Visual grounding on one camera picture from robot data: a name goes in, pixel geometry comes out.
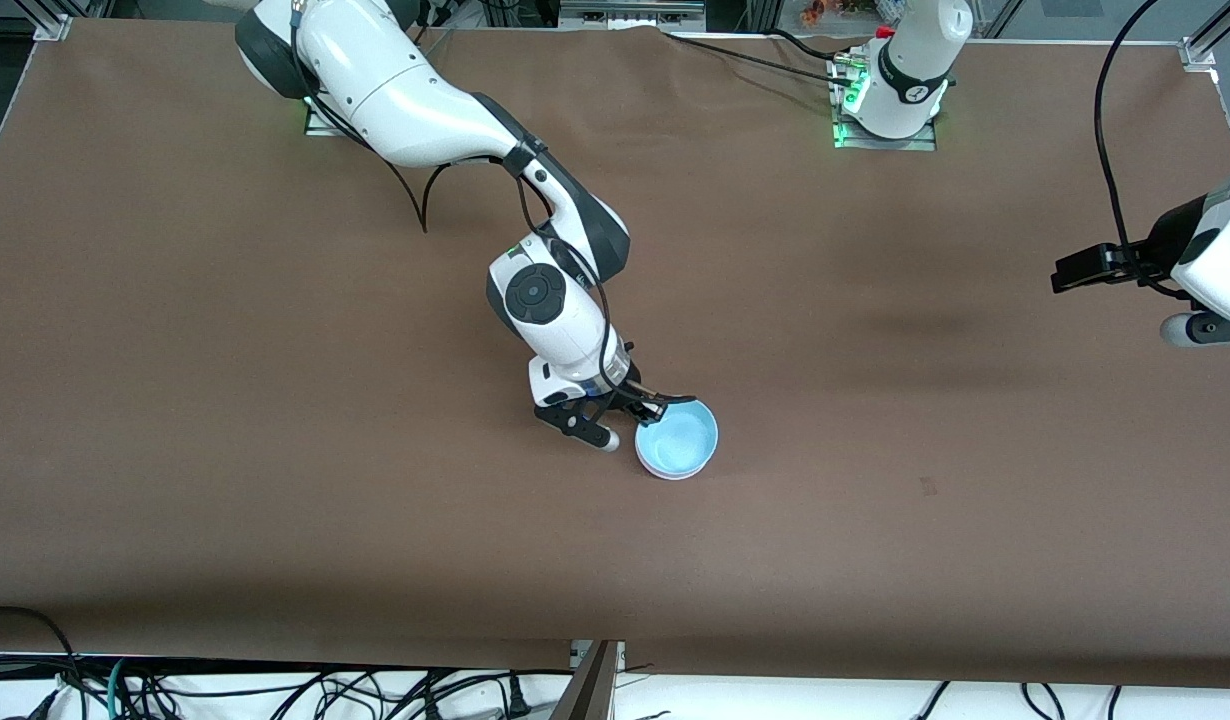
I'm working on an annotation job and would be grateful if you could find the right arm black hanging cable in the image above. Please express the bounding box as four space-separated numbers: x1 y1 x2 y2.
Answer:
293 0 616 401

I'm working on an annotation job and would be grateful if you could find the arm black hanging cable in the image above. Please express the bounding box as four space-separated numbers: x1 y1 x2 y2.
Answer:
293 0 616 401
1094 0 1192 301

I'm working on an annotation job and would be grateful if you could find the pink bowl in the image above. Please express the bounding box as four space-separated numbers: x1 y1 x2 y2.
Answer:
638 452 718 480

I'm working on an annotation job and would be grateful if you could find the brown table cover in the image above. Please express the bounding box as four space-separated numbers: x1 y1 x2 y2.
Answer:
0 18 1230 689

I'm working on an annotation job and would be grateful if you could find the grey metal box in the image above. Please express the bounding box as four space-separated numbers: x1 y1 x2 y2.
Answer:
559 0 708 33

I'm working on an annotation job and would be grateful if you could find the blue bowl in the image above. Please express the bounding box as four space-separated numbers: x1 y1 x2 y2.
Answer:
634 397 721 477

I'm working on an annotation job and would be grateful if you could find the left arm black hanging cable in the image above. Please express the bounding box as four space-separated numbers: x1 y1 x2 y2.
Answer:
1094 0 1192 301

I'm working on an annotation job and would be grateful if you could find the aluminium frame corner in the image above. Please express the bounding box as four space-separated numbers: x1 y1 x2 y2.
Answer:
1179 0 1230 73
30 0 76 42

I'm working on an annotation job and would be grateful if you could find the black cable with plug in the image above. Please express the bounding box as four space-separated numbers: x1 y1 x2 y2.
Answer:
415 672 534 719

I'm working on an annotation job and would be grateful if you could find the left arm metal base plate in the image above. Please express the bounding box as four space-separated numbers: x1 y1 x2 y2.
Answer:
830 55 939 152

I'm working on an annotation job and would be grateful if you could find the aluminium profile beam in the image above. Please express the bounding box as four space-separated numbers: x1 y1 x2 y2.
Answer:
550 640 628 720

